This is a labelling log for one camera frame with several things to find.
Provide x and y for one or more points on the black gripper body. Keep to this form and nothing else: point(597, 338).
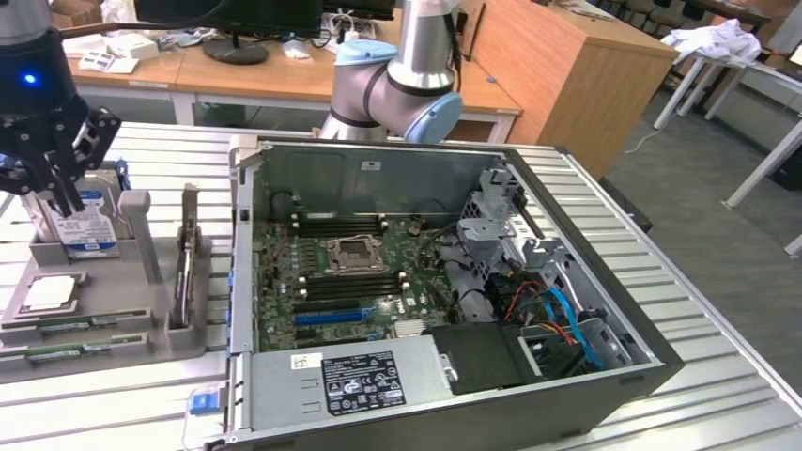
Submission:
point(37, 80)

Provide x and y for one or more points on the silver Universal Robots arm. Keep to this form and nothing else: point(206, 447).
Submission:
point(414, 56)

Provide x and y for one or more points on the green RAM stick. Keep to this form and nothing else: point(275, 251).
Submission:
point(68, 351)
point(75, 323)

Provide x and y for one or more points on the black RAM slot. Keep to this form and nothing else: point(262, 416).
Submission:
point(339, 221)
point(352, 284)
point(338, 215)
point(314, 233)
point(340, 227)
point(354, 290)
point(351, 277)
point(355, 297)

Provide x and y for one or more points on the white paper sheets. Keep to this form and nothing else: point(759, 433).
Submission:
point(107, 62)

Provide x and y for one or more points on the brown cardboard box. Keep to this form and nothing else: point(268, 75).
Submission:
point(75, 13)

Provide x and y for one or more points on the hard disk with blue label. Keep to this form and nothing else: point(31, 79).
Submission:
point(93, 230)

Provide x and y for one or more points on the white cardboard box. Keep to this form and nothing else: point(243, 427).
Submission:
point(132, 47)

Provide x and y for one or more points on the silver CPU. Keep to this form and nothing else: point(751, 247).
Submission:
point(53, 292)

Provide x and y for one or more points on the wooden desk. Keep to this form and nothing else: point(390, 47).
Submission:
point(251, 77)

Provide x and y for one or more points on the grey parts rack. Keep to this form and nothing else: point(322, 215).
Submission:
point(125, 291)

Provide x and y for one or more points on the graphics card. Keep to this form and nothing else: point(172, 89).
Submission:
point(187, 263)

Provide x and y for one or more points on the large black computer monitor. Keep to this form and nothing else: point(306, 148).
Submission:
point(263, 14)

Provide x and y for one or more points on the green motherboard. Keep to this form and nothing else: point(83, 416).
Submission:
point(326, 253)

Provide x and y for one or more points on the CPU socket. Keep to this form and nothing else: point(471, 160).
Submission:
point(352, 253)

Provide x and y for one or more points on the black expansion slot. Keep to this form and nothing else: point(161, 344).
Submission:
point(326, 306)

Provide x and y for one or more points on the blue expansion slot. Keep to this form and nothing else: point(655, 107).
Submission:
point(332, 316)

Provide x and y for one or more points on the blue case latch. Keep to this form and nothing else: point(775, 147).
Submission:
point(203, 405)

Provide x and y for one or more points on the silver power supply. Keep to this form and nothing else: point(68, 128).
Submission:
point(282, 390)

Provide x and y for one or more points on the small silver chipset heatsink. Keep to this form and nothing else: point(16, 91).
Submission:
point(408, 331)

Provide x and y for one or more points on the small grey metal disk bay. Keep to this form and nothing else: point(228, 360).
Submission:
point(488, 230)

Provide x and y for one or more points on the wooden cabinet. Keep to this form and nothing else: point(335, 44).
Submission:
point(563, 84)

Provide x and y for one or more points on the black plastic fan shroud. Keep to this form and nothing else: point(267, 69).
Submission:
point(476, 357)

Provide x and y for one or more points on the large grey metal disk bay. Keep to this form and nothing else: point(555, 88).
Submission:
point(563, 263)

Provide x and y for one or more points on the black open PC case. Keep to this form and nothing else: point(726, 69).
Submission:
point(563, 413)

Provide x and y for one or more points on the crumpled white cloth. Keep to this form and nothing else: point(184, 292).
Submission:
point(721, 42)

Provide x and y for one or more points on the white metal table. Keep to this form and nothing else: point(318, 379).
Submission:
point(770, 80)

